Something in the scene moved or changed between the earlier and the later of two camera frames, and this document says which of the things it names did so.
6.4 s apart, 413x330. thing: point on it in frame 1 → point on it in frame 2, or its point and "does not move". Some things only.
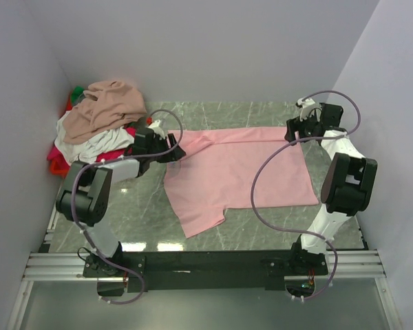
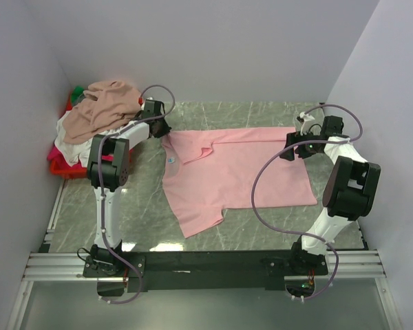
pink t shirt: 216,173 does not move
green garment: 76,92 does not move
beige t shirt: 105,104 does not move
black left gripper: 177,153 → 165,130
